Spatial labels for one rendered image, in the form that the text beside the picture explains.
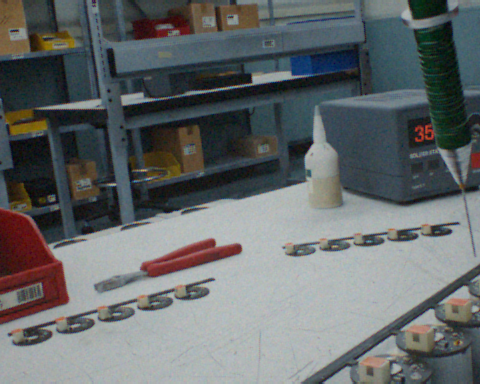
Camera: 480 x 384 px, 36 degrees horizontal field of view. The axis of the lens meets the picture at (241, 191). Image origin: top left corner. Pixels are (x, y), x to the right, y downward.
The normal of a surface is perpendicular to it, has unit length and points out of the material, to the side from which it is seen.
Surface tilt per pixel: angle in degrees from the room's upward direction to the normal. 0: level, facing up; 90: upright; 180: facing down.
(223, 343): 0
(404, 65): 90
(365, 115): 90
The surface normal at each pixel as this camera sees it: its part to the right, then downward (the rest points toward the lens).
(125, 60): 0.59, 0.09
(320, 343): -0.11, -0.97
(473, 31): -0.80, 0.21
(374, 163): -0.92, 0.18
